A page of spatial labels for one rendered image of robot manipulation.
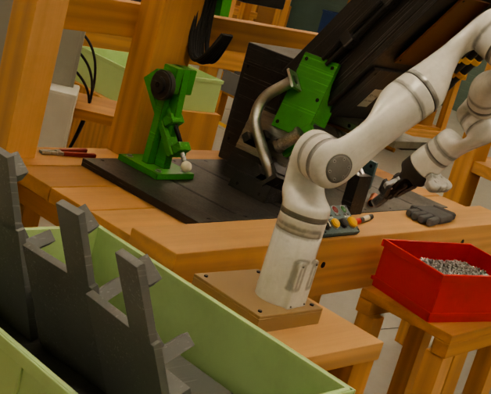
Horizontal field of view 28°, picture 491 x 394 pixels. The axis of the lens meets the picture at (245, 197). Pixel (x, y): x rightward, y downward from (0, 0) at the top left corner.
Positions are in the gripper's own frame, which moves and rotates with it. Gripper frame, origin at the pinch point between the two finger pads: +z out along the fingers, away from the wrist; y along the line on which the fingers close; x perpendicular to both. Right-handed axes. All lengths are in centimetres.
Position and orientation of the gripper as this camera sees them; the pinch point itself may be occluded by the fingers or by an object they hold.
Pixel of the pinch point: (379, 200)
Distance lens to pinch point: 235.8
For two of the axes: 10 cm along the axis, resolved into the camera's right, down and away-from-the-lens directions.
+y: -6.5, 0.2, -7.6
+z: -6.2, 5.5, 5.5
